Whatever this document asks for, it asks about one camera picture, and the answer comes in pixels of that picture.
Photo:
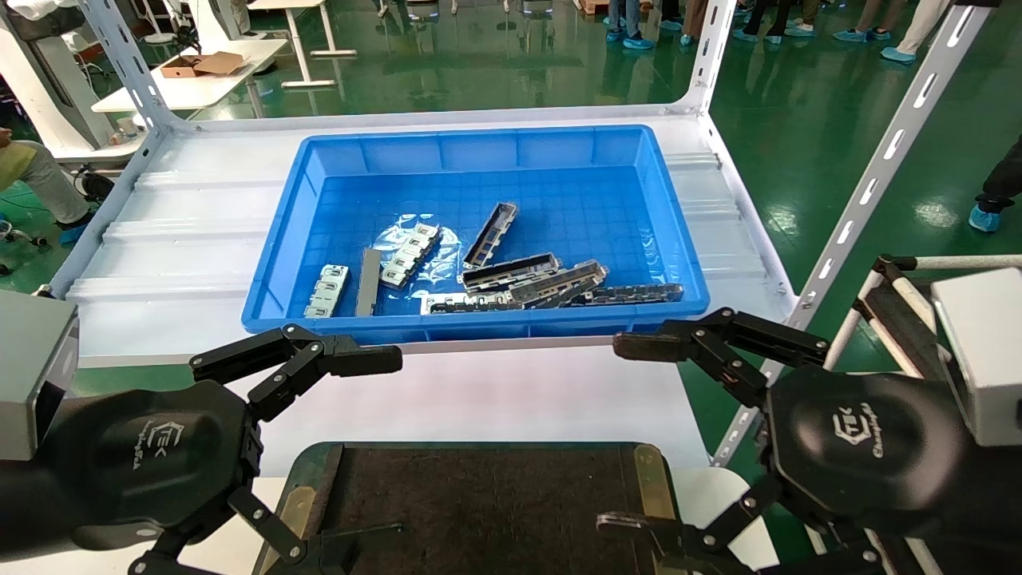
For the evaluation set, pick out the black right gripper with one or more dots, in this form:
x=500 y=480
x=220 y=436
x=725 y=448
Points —
x=870 y=447

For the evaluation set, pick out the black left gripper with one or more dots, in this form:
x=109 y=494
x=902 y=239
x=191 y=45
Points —
x=152 y=455

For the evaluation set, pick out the dark metal channel part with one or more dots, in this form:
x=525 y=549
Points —
x=490 y=233
x=559 y=283
x=511 y=271

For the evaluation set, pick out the long dark toothed part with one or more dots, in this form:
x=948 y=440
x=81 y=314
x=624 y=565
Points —
x=631 y=294

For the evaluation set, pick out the silver toothed strip part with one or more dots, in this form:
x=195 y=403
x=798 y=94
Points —
x=467 y=302

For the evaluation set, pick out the flat grey metal bar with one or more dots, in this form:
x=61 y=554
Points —
x=369 y=281

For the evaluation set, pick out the white slotted metal shelf rack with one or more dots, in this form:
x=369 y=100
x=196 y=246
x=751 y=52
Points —
x=200 y=239

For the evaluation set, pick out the clear plastic bag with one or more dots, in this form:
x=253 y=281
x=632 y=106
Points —
x=399 y=231

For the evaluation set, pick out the blue plastic tray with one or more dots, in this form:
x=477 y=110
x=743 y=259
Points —
x=559 y=200

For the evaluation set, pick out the seated person in khaki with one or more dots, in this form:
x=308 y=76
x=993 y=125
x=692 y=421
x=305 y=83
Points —
x=40 y=176

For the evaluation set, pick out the white background table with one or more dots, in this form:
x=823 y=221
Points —
x=207 y=84

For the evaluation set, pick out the open cardboard box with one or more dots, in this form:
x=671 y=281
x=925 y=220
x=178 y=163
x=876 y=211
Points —
x=200 y=64

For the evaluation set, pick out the bystander in blue jeans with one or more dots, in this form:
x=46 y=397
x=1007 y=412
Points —
x=639 y=41

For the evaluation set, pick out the bystander with blue shoe covers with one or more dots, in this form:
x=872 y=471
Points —
x=866 y=16

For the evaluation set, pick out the bystander in beige trousers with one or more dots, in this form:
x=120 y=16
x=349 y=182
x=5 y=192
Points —
x=926 y=20

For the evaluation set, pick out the small silver bracket part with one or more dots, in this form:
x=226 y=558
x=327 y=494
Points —
x=327 y=290

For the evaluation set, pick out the silver slotted bracket part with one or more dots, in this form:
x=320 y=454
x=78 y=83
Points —
x=410 y=254

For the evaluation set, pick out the white pipe frame belt cart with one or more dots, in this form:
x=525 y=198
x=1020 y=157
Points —
x=898 y=319

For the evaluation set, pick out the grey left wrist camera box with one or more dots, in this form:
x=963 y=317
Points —
x=32 y=367

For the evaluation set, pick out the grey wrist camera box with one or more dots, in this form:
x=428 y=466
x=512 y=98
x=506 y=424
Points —
x=982 y=351
x=32 y=367

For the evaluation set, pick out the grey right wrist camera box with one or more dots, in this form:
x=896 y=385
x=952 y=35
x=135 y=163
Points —
x=982 y=351

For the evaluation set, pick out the white table with pedestal legs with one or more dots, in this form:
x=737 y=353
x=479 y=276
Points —
x=299 y=40

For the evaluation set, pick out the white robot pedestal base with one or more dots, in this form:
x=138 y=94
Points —
x=48 y=88

